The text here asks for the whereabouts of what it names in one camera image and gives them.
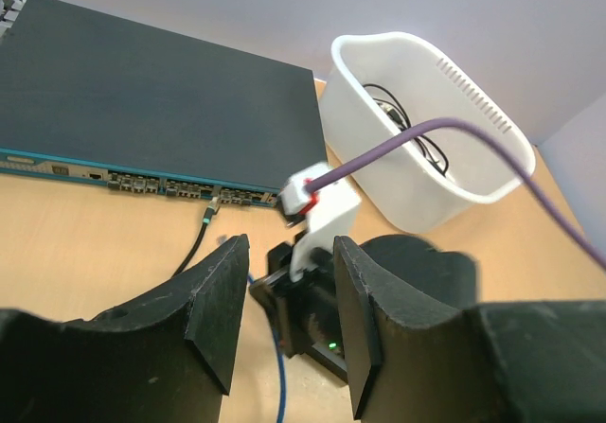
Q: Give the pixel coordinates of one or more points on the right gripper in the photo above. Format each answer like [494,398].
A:
[303,314]

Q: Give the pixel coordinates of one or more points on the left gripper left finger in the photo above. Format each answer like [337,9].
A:
[167,355]

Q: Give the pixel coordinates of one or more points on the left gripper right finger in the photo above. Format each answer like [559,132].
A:
[411,358]

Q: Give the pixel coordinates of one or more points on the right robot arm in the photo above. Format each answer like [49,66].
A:
[448,277]

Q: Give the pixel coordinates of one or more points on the white plastic tub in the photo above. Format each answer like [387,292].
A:
[382,82]

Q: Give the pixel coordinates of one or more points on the large teal rack switch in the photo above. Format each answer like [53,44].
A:
[92,98]

